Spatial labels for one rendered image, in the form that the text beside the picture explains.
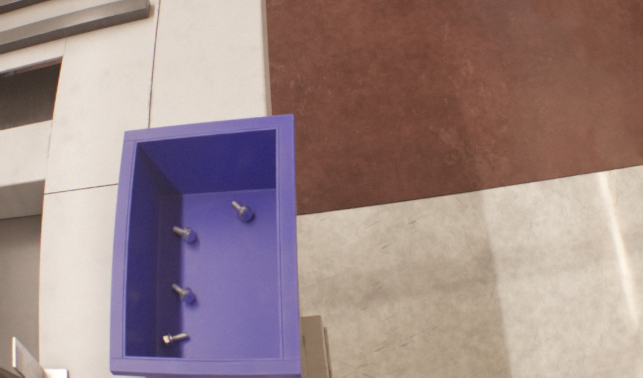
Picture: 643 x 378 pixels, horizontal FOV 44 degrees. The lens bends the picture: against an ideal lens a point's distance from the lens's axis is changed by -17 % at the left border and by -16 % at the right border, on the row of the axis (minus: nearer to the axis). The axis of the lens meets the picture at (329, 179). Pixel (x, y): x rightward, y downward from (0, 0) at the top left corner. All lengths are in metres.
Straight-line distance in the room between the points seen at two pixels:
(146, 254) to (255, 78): 0.23
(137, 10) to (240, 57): 0.15
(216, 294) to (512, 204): 1.11
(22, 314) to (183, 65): 0.33
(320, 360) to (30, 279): 0.46
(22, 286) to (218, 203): 0.26
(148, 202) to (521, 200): 1.14
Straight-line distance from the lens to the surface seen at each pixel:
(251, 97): 0.89
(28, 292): 0.91
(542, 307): 1.70
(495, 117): 1.93
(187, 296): 0.76
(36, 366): 0.76
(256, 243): 0.79
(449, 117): 1.92
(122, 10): 1.00
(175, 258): 0.79
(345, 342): 1.66
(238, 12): 0.97
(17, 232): 0.96
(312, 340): 1.20
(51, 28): 1.02
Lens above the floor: 1.51
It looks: 55 degrees down
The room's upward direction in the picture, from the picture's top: 7 degrees counter-clockwise
